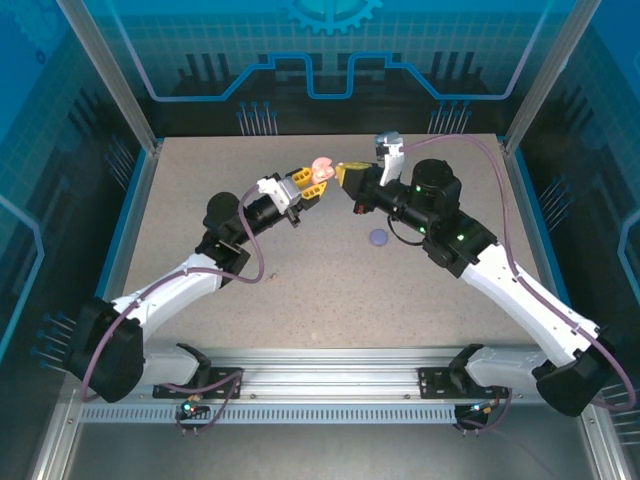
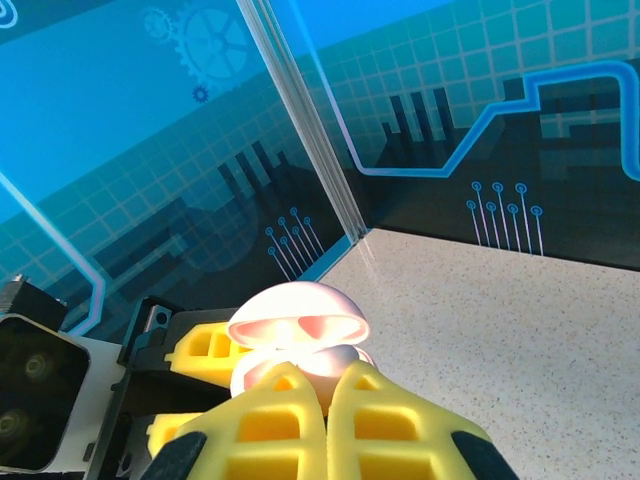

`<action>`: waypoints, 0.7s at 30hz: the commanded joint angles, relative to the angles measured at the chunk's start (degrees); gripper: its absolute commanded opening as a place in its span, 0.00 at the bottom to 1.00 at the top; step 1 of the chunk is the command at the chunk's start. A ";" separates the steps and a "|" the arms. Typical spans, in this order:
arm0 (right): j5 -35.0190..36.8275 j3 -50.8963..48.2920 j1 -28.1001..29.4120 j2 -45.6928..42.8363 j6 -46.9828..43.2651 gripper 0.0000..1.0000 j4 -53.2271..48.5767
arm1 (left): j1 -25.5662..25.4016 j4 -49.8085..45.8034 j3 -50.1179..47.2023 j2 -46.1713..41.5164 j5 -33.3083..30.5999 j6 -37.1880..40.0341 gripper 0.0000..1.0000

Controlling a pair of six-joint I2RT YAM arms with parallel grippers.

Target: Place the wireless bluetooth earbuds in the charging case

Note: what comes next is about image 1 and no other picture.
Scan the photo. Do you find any pink earbud charging case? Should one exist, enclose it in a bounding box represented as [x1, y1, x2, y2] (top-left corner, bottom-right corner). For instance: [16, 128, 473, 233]
[309, 155, 337, 184]

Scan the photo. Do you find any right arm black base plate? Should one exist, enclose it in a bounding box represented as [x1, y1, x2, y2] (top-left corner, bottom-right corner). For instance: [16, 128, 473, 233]
[418, 366, 521, 401]

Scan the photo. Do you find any aluminium mounting beam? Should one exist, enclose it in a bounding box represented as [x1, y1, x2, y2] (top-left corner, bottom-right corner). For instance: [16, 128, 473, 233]
[64, 344, 599, 401]

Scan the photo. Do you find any slotted metal cable duct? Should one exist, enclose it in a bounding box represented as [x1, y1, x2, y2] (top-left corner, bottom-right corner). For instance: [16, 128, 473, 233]
[79, 404, 461, 426]

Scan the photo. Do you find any cable connector with light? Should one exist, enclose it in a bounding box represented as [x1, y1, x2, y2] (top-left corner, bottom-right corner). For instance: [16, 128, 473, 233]
[457, 399, 501, 422]
[177, 397, 211, 420]

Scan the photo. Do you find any aluminium and blue side rail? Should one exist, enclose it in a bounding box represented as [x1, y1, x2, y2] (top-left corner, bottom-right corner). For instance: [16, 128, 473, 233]
[84, 142, 164, 364]
[499, 139, 590, 364]

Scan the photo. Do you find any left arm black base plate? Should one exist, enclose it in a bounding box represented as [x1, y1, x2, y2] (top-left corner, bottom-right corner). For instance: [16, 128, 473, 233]
[152, 366, 247, 401]

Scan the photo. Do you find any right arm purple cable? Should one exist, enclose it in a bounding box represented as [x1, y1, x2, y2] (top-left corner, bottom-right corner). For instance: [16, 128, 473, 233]
[402, 133, 637, 436]

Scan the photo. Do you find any aluminium frame post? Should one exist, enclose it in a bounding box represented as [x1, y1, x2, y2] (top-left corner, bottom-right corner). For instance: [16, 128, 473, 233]
[501, 0, 607, 154]
[53, 0, 164, 154]

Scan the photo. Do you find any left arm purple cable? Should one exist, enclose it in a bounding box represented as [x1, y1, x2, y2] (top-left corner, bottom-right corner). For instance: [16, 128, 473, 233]
[79, 184, 266, 437]

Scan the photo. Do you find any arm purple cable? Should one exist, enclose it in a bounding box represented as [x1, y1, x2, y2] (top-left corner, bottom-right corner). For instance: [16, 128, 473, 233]
[79, 184, 266, 437]
[402, 133, 637, 436]

